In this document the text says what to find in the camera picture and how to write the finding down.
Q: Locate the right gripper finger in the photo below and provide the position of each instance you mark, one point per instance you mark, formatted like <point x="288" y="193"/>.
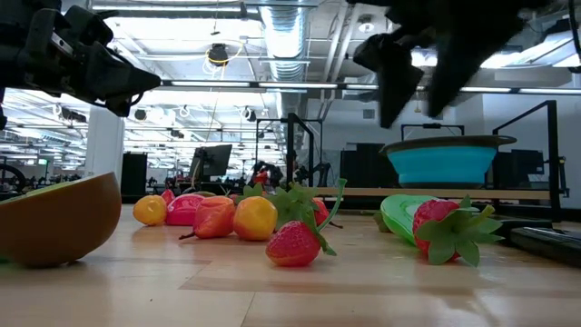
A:
<point x="395" y="77"/>
<point x="463" y="59"/>

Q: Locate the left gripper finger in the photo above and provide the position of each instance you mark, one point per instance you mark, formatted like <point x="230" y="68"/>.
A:
<point x="119" y="106"/>
<point x="118" y="77"/>

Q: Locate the blue collapsible bowl grey rim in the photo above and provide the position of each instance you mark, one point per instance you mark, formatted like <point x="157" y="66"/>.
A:
<point x="445" y="165"/>

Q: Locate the pale green avocado half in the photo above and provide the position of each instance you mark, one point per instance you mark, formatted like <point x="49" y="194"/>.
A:
<point x="399" y="218"/>

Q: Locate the large red leafy strawberry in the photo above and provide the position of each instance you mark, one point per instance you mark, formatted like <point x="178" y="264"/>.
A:
<point x="431" y="218"/>

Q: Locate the red strawberry green leaves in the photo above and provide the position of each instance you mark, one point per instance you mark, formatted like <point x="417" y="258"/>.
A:
<point x="321" y="212"/>
<point x="254" y="191"/>

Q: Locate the red strawberry with long stem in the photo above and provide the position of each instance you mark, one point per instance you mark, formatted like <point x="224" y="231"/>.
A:
<point x="292" y="245"/>

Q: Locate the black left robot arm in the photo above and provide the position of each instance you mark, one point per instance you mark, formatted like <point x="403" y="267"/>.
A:
<point x="11" y="54"/>

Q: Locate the black robot arm with red part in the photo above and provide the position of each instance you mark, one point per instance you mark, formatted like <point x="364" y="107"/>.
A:
<point x="263" y="172"/>

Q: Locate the small red-orange fruit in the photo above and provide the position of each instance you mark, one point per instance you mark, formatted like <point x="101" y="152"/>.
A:
<point x="168" y="196"/>

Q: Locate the yellow-orange round fruit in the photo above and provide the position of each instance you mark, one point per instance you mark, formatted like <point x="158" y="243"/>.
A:
<point x="255" y="219"/>
<point x="150" y="211"/>

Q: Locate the orange fruit with brown stem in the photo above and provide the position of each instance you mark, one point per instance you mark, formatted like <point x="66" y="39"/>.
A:
<point x="215" y="218"/>

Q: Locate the black ceiling spotlight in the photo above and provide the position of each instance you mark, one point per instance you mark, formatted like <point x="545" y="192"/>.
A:
<point x="251" y="115"/>
<point x="140" y="115"/>

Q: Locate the white building column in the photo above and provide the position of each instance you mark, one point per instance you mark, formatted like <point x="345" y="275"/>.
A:
<point x="104" y="145"/>

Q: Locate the round ceiling sensor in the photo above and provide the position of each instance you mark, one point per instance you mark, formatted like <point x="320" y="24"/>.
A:
<point x="366" y="26"/>

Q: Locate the black cabinet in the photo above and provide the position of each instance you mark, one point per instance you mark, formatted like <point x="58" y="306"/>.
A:
<point x="134" y="177"/>

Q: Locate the LED light bar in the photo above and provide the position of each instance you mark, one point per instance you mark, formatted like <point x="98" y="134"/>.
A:
<point x="299" y="85"/>

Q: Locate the dark computer monitor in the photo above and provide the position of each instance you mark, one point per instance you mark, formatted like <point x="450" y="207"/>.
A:
<point x="526" y="168"/>
<point x="215" y="160"/>

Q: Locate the red bell pepper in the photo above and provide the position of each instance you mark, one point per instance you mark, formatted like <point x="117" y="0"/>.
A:
<point x="181" y="211"/>

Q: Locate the brown whole kiwi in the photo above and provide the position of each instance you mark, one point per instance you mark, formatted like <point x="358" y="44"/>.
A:
<point x="205" y="194"/>

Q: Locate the black metal shelf stand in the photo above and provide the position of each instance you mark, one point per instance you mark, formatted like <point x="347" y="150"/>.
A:
<point x="291" y="150"/>

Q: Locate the brown-skinned kiwi half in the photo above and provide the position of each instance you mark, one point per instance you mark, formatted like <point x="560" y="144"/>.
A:
<point x="59" y="227"/>

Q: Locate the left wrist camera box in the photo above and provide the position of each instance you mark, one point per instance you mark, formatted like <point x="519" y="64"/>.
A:
<point x="61" y="44"/>

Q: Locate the thin black metal frame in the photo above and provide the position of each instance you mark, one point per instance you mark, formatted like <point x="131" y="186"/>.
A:
<point x="431" y="125"/>

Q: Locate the black partition wall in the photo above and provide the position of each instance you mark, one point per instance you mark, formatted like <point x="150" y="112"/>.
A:
<point x="363" y="168"/>

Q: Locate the black round camera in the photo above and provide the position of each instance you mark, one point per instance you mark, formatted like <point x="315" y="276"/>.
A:
<point x="218" y="54"/>

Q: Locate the silver ventilation duct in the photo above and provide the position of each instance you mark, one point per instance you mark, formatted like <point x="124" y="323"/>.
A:
<point x="285" y="36"/>

